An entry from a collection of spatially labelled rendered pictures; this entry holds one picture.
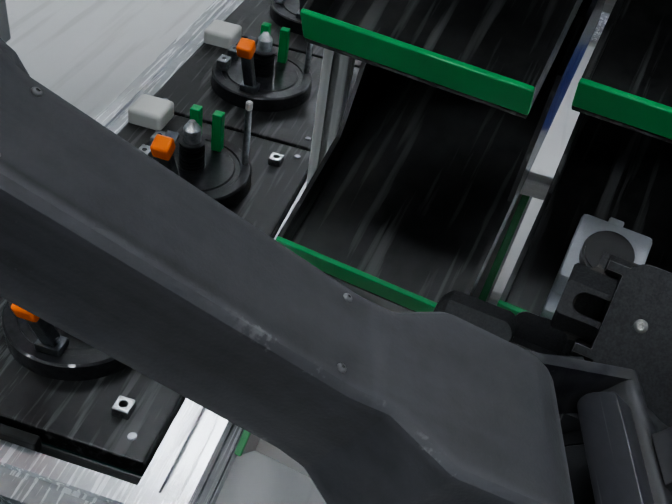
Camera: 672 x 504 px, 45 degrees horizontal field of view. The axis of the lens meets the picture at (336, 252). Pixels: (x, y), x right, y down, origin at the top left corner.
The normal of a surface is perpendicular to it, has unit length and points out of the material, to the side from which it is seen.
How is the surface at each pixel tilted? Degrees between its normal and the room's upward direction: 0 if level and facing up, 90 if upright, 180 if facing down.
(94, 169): 32
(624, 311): 53
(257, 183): 0
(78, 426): 0
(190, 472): 0
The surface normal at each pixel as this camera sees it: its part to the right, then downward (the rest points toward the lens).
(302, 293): 0.64, -0.55
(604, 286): 0.19, -0.84
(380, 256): -0.07, -0.44
